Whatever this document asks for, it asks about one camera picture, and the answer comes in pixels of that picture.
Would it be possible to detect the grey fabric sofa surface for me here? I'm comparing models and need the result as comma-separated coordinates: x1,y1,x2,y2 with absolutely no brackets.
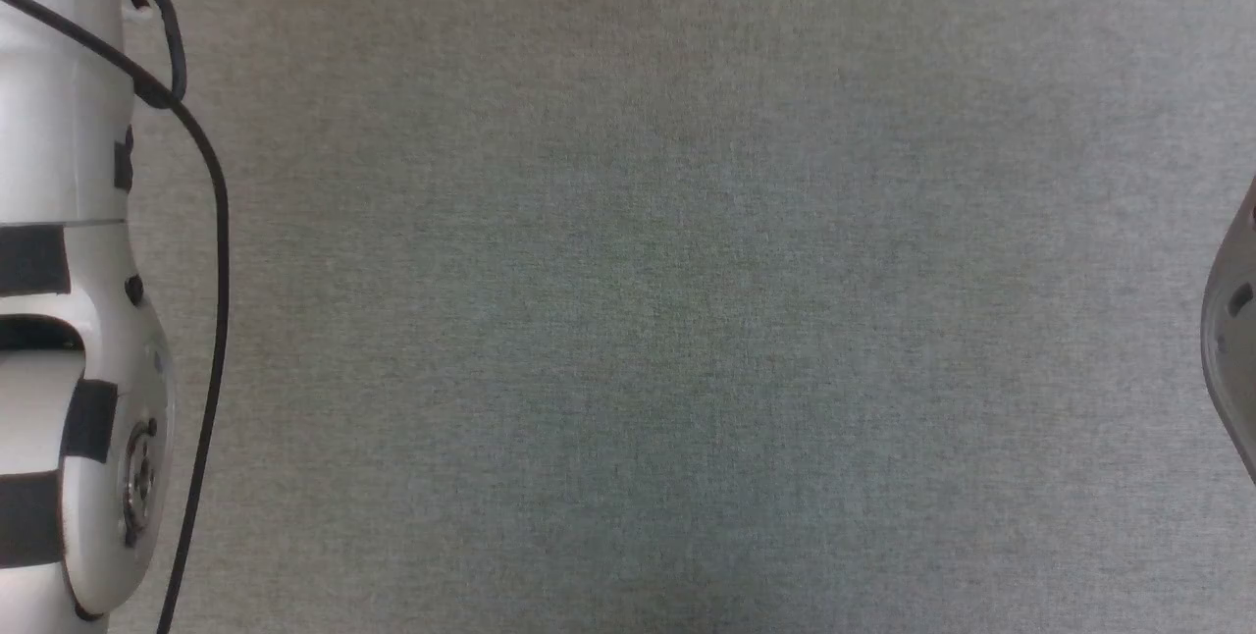
103,0,1256,634

